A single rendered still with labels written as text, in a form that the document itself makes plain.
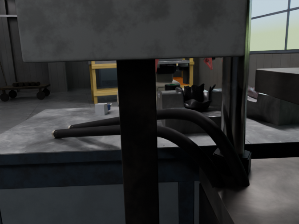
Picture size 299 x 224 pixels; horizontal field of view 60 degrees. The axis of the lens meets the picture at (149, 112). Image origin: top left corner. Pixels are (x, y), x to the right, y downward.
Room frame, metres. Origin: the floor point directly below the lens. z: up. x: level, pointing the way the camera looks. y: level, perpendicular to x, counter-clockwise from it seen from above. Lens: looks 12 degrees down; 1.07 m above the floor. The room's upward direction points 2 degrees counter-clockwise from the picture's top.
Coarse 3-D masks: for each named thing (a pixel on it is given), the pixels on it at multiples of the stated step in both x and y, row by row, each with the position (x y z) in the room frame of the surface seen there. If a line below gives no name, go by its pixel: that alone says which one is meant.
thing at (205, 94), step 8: (176, 88) 1.04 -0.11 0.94; (184, 88) 1.07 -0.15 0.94; (192, 88) 1.02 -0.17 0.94; (200, 88) 1.03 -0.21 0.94; (184, 96) 1.06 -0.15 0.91; (192, 96) 1.03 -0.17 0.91; (200, 96) 1.03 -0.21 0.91; (208, 96) 1.07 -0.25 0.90; (184, 104) 1.01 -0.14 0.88; (192, 104) 0.99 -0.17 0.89; (200, 104) 0.99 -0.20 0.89; (208, 104) 1.00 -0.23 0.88
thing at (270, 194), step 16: (256, 160) 0.67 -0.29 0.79; (272, 160) 0.66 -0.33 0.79; (288, 160) 0.66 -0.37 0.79; (224, 176) 0.58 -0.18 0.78; (256, 176) 0.57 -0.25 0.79; (272, 176) 0.57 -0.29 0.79; (288, 176) 0.57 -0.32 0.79; (208, 192) 0.57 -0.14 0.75; (224, 192) 0.50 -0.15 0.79; (240, 192) 0.50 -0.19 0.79; (256, 192) 0.50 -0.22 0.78; (272, 192) 0.50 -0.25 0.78; (288, 192) 0.50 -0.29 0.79; (224, 208) 0.45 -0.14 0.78; (240, 208) 0.44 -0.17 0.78; (256, 208) 0.44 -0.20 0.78; (272, 208) 0.44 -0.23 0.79; (288, 208) 0.44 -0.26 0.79
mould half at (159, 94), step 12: (168, 96) 1.01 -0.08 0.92; (180, 96) 1.01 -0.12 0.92; (216, 96) 1.02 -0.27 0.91; (168, 108) 1.01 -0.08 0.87; (192, 108) 1.02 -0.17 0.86; (204, 108) 1.03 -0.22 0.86; (216, 108) 1.00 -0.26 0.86; (168, 120) 0.89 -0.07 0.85; (180, 120) 0.89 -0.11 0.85; (216, 120) 0.89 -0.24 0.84; (192, 132) 0.89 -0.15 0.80; (204, 132) 0.89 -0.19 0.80
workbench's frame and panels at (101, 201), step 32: (0, 160) 0.74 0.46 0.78; (32, 160) 0.75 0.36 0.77; (64, 160) 0.75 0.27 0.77; (96, 160) 0.75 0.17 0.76; (160, 160) 0.78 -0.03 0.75; (192, 160) 0.78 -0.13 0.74; (0, 192) 0.76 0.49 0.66; (32, 192) 0.77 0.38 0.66; (64, 192) 0.77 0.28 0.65; (96, 192) 0.77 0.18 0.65; (160, 192) 0.78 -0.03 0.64; (192, 192) 0.78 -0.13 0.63
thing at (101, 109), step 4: (96, 104) 1.24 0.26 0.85; (100, 104) 1.24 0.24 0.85; (104, 104) 1.23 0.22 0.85; (108, 104) 1.29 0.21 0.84; (112, 104) 1.36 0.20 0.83; (96, 108) 1.24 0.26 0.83; (100, 108) 1.24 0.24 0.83; (104, 108) 1.23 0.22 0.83; (108, 108) 1.28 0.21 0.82; (96, 112) 1.24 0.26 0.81; (100, 112) 1.24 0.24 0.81; (104, 112) 1.23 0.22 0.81
